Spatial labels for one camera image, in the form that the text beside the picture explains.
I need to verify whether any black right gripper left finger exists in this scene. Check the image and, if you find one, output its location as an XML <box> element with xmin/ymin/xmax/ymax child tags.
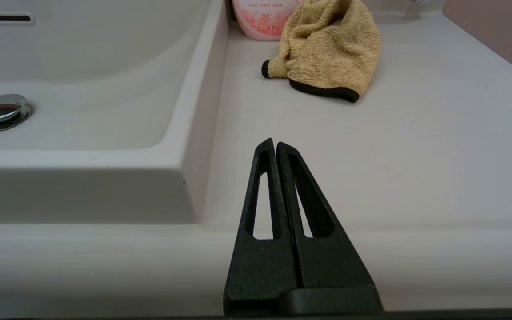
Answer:
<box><xmin>223</xmin><ymin>138</ymin><xmax>302</xmax><ymax>316</ymax></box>

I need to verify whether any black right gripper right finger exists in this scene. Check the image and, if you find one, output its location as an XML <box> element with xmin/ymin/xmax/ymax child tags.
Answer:
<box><xmin>276</xmin><ymin>142</ymin><xmax>377</xmax><ymax>288</ymax></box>

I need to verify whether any yellow cloth with dark trim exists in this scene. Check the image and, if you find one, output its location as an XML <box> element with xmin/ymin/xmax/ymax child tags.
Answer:
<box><xmin>261</xmin><ymin>0</ymin><xmax>381</xmax><ymax>104</ymax></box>

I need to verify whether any white sink basin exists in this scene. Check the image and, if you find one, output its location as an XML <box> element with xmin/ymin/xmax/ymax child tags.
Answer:
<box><xmin>0</xmin><ymin>0</ymin><xmax>230</xmax><ymax>225</ymax></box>

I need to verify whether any pink soap pump bottle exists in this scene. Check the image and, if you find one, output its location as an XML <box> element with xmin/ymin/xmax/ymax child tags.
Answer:
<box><xmin>232</xmin><ymin>0</ymin><xmax>303</xmax><ymax>41</ymax></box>

